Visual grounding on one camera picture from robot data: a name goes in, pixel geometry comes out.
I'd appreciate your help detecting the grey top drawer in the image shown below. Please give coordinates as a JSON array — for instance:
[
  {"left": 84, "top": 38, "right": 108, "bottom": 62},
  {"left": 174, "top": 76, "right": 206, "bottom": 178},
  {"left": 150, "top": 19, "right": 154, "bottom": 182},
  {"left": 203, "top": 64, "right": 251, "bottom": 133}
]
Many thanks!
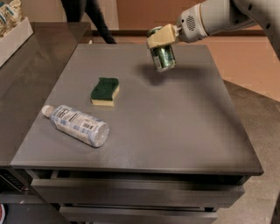
[{"left": 31, "top": 171, "right": 244, "bottom": 207}]

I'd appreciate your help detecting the red and white object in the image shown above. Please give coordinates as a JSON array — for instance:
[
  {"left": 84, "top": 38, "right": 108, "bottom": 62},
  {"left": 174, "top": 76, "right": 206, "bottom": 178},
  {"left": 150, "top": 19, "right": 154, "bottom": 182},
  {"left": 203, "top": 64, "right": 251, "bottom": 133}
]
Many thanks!
[{"left": 0, "top": 204, "right": 7, "bottom": 224}]

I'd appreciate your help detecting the grey lower drawer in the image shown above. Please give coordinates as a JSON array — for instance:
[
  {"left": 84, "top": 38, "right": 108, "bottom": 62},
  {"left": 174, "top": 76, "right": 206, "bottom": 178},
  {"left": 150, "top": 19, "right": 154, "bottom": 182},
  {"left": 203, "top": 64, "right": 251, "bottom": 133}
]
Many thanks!
[{"left": 59, "top": 206, "right": 217, "bottom": 224}]

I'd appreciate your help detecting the green soda can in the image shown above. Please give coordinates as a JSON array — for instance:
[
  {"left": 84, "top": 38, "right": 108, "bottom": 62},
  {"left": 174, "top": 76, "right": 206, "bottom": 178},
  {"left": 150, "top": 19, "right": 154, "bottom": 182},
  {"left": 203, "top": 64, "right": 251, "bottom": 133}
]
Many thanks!
[{"left": 147, "top": 26, "right": 176, "bottom": 72}]

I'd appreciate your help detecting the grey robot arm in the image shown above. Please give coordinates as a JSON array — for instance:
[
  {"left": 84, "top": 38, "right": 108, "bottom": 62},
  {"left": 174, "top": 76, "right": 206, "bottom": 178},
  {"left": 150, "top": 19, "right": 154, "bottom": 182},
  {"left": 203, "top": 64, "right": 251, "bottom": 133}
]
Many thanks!
[{"left": 147, "top": 0, "right": 280, "bottom": 59}]

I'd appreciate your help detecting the clear plastic water bottle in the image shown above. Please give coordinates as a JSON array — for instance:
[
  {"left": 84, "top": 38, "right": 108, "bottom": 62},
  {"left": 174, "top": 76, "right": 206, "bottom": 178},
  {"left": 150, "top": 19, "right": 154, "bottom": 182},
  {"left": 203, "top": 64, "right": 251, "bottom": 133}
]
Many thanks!
[{"left": 42, "top": 105, "right": 109, "bottom": 148}]

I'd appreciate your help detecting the person in dark clothes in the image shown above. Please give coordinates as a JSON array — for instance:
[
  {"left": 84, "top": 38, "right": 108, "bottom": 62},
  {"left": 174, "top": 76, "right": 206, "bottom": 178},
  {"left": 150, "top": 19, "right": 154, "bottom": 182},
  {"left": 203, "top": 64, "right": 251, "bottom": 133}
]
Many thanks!
[{"left": 60, "top": 0, "right": 117, "bottom": 45}]

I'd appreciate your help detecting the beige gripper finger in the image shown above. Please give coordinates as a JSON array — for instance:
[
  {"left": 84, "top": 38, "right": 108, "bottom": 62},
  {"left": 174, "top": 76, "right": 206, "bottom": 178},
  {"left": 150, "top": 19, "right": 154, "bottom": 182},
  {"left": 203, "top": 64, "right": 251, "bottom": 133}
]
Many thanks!
[{"left": 147, "top": 24, "right": 180, "bottom": 49}]

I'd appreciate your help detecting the white box with snacks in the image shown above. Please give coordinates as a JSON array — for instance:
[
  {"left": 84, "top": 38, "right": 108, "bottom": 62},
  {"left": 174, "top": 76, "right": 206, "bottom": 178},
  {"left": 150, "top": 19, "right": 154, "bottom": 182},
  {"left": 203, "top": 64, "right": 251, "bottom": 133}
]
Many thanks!
[{"left": 0, "top": 0, "right": 33, "bottom": 67}]

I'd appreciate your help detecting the dark side counter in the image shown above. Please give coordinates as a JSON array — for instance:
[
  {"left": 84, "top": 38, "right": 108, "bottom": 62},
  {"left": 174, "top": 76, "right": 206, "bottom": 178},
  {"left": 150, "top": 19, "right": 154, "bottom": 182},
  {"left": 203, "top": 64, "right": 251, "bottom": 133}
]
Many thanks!
[{"left": 0, "top": 22, "right": 91, "bottom": 168}]

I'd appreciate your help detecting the grey drawer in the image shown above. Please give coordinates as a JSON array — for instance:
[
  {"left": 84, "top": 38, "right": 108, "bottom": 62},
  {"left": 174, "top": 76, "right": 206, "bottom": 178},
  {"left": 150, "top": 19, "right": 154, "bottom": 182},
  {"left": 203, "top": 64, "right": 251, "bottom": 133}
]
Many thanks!
[
  {"left": 31, "top": 171, "right": 244, "bottom": 207},
  {"left": 59, "top": 206, "right": 217, "bottom": 224}
]

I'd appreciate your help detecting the green and yellow sponge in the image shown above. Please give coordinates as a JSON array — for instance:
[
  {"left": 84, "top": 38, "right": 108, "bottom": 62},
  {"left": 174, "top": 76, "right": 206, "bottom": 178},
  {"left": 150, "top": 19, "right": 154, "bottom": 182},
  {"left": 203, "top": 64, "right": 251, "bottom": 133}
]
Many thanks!
[{"left": 91, "top": 77, "right": 120, "bottom": 107}]

